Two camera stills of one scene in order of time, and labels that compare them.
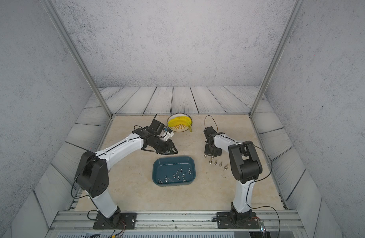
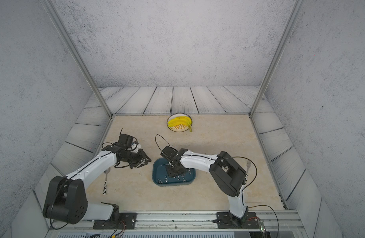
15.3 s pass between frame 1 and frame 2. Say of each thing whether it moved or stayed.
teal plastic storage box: stayed
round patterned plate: stayed
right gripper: moved
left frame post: stayed
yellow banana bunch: stayed
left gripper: moved
